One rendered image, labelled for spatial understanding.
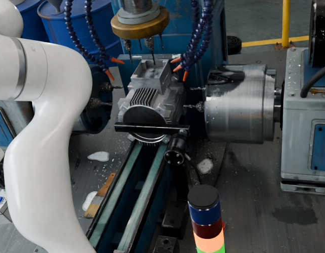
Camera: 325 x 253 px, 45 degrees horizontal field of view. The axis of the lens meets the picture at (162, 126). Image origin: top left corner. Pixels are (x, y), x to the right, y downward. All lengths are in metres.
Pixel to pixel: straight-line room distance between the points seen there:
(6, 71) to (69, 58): 0.11
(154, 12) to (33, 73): 0.62
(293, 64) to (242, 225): 0.50
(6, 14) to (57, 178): 0.29
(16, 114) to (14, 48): 0.84
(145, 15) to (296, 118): 0.51
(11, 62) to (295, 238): 0.90
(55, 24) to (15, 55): 2.20
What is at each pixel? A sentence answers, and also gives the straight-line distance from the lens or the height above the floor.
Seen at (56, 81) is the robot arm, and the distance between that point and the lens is 0.65.
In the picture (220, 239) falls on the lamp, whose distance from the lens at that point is 0.83.
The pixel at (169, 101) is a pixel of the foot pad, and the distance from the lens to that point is 1.25.
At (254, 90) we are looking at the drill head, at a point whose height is 1.14.
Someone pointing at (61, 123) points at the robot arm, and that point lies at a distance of 0.63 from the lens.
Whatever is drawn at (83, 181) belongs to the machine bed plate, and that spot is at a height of 0.80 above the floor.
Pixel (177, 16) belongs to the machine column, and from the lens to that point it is 1.41.
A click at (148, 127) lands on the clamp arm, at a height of 1.03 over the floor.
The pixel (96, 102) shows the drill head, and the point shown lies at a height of 1.07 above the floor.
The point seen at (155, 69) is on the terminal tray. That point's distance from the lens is 1.36.
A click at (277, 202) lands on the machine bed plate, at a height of 0.80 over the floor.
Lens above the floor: 1.78
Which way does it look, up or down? 38 degrees down
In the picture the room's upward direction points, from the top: 12 degrees counter-clockwise
